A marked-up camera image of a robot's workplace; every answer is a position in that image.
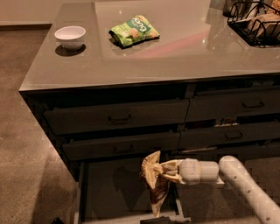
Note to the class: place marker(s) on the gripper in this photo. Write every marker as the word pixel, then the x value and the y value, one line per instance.
pixel 189 171

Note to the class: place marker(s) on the brown chip bag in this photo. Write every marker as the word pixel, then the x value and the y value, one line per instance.
pixel 158 187

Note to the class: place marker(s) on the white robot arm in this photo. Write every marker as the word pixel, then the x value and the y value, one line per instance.
pixel 229 170

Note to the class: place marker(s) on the bottom right drawer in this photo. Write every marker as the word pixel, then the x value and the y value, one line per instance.
pixel 243 153

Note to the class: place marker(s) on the open bottom left drawer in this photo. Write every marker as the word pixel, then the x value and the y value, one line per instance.
pixel 111 192

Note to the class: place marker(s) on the top right drawer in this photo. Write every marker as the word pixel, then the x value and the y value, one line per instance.
pixel 251 103

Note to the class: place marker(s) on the grey kitchen counter cabinet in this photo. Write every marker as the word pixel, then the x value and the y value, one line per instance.
pixel 197 54

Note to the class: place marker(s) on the middle left drawer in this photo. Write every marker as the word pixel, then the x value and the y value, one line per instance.
pixel 121 145

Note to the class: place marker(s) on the middle right drawer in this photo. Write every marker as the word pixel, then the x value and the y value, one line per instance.
pixel 208 137

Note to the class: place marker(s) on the top left drawer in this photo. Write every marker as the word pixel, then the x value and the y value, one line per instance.
pixel 116 116

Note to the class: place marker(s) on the green chip bag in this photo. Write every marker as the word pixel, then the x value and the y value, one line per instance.
pixel 136 30

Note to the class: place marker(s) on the snack bag in basket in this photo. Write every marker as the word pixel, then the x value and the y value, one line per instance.
pixel 265 26

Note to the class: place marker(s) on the white ceramic bowl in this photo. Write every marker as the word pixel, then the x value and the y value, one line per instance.
pixel 71 37

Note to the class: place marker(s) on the black wire basket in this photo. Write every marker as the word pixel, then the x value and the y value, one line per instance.
pixel 240 12

